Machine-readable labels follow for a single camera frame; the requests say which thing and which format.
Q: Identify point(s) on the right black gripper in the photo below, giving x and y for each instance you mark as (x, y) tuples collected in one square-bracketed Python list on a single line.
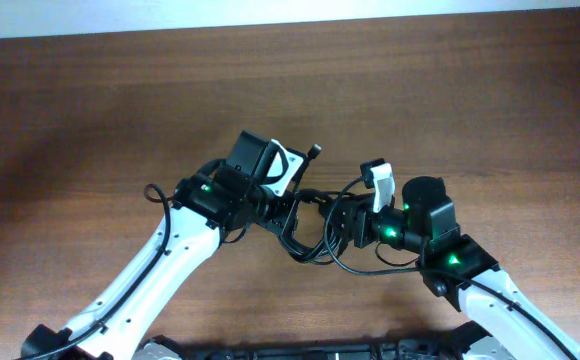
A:
[(359, 215)]

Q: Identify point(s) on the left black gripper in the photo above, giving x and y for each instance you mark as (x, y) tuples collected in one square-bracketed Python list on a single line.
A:
[(278, 217)]

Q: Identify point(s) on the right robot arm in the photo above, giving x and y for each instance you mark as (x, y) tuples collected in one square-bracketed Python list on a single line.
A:
[(453, 265)]

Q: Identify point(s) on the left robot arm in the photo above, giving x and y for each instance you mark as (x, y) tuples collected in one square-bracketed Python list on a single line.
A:
[(223, 196)]

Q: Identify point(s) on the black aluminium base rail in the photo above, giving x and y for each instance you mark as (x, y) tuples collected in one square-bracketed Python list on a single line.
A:
[(468, 341)]

